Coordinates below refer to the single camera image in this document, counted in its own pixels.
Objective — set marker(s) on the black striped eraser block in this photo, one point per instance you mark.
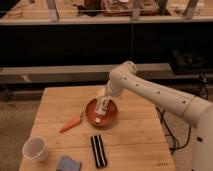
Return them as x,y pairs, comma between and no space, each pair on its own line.
98,151

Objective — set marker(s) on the black device on shelf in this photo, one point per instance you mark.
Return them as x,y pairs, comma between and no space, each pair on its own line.
191,62

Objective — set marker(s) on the orange ceramic bowl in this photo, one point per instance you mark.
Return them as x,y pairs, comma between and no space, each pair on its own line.
107,119

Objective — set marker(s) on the blue cloth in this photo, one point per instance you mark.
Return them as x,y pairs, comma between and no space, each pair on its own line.
66,163

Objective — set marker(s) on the orange toy carrot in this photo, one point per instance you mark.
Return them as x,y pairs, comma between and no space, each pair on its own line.
72,123

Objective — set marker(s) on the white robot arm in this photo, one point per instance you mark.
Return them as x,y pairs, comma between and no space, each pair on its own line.
194,110

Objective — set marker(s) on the white plastic cup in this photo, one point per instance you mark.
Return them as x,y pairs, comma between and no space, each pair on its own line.
35,149

